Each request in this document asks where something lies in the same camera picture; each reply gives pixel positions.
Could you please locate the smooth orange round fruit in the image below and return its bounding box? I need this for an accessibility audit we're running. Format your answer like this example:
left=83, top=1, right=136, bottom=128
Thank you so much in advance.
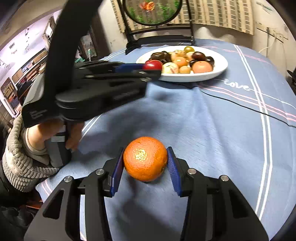
left=173, top=56, right=188, bottom=68

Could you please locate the wall power socket strip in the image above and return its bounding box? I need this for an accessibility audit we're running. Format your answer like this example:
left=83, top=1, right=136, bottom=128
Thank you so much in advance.
left=255, top=22, right=284, bottom=43

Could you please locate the beige checked curtain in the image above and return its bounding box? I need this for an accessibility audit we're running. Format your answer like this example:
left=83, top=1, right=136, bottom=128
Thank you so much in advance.
left=111, top=0, right=254, bottom=35

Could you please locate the person left hand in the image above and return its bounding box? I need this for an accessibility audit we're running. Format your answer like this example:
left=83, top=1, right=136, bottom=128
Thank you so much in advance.
left=28, top=119, right=84, bottom=151

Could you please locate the small yellow longan fruit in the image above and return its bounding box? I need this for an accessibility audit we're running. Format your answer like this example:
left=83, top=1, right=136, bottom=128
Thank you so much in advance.
left=179, top=66, right=191, bottom=74

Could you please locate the black framed embroidery screen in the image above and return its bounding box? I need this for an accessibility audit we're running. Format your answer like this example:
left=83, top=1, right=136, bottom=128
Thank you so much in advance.
left=117, top=1, right=196, bottom=54

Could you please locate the blue checked tablecloth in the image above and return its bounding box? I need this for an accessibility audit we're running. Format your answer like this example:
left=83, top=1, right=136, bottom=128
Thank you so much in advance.
left=36, top=40, right=295, bottom=238

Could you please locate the red cherry tomato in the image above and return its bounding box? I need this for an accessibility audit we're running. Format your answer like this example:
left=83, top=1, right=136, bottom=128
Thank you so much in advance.
left=143, top=60, right=163, bottom=71

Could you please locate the grey knitted sleeve forearm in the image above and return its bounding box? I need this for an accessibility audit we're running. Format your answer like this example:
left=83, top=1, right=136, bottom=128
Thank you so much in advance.
left=3, top=115, right=59, bottom=192

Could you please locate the yellow green round fruit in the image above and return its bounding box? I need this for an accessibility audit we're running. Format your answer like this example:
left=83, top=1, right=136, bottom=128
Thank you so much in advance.
left=184, top=46, right=195, bottom=53

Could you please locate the orange mandarin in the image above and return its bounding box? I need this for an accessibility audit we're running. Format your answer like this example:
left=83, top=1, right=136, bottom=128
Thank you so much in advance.
left=123, top=137, right=168, bottom=182
left=192, top=61, right=213, bottom=74

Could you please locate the white round plate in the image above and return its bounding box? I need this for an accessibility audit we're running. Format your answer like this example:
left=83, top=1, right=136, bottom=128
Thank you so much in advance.
left=136, top=46, right=228, bottom=82

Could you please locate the tan smooth round fruit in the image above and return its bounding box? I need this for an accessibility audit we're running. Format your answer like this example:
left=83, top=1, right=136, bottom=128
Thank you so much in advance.
left=186, top=51, right=194, bottom=62

